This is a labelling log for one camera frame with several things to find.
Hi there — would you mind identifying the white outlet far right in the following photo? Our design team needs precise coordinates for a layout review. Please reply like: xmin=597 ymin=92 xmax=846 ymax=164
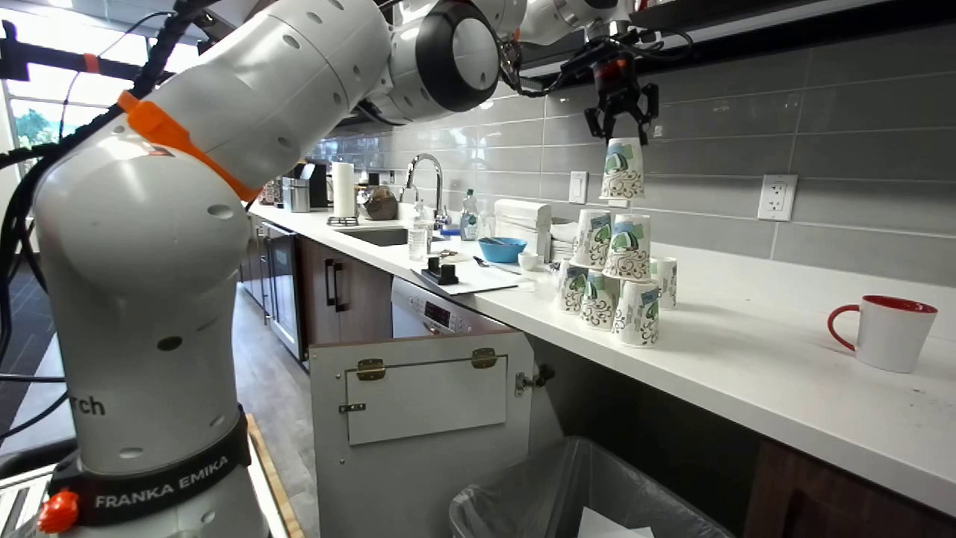
xmin=568 ymin=171 xmax=588 ymax=203

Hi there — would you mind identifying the open cabinet door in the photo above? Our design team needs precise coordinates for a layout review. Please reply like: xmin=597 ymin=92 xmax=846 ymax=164
xmin=310 ymin=333 xmax=534 ymax=538

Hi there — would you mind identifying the white cutting board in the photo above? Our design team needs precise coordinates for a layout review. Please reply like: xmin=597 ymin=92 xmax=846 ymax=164
xmin=416 ymin=263 xmax=516 ymax=297

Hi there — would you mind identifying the patterned paper cup four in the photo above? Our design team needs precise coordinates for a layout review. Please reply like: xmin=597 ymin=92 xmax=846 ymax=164
xmin=616 ymin=282 xmax=661 ymax=348

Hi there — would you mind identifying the grey trash bin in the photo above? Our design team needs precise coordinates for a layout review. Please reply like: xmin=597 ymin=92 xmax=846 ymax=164
xmin=447 ymin=436 xmax=734 ymax=538

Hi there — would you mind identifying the dark wall shelf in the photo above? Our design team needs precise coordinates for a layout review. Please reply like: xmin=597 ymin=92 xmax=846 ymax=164
xmin=516 ymin=0 xmax=956 ymax=83

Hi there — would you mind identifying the white napkin stack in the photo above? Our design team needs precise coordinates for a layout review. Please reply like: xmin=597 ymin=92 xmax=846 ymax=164
xmin=494 ymin=201 xmax=552 ymax=260

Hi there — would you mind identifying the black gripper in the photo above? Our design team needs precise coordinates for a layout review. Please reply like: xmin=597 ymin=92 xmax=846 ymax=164
xmin=585 ymin=55 xmax=661 ymax=146

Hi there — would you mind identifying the dishwasher front panel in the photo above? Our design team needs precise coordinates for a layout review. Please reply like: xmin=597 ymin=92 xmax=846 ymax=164
xmin=392 ymin=279 xmax=504 ymax=337

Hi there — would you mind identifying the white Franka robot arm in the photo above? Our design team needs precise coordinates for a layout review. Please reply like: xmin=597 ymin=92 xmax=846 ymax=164
xmin=2 ymin=0 xmax=627 ymax=538

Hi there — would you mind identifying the blue bowl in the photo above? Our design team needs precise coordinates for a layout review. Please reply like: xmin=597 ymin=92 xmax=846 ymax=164
xmin=479 ymin=237 xmax=527 ymax=263

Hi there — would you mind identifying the patterned paper cup two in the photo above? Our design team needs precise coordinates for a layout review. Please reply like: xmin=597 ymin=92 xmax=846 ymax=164
xmin=559 ymin=263 xmax=588 ymax=310

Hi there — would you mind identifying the patterned paper cup one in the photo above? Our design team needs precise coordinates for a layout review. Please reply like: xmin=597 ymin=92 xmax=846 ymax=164
xmin=600 ymin=137 xmax=645 ymax=201

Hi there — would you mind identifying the patterned paper cup three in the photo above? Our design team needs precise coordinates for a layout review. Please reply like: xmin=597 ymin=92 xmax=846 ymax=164
xmin=580 ymin=273 xmax=621 ymax=325

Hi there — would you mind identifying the white mug red handle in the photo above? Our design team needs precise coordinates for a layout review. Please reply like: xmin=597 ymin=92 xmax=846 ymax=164
xmin=824 ymin=292 xmax=939 ymax=373

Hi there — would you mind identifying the paper towel roll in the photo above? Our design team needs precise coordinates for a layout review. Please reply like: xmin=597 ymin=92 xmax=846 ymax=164
xmin=331 ymin=162 xmax=359 ymax=225

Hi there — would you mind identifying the white wall outlet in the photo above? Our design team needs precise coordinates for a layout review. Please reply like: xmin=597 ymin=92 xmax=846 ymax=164
xmin=755 ymin=174 xmax=797 ymax=222

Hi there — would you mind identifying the clear water bottle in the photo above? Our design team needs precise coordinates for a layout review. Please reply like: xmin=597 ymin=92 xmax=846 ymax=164
xmin=409 ymin=201 xmax=432 ymax=263

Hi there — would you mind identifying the patterned paper cup seven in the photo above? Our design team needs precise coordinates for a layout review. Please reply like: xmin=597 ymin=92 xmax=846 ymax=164
xmin=606 ymin=216 xmax=651 ymax=282

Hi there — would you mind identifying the kitchen faucet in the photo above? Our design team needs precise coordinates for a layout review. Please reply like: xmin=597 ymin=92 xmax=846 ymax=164
xmin=404 ymin=152 xmax=444 ymax=227

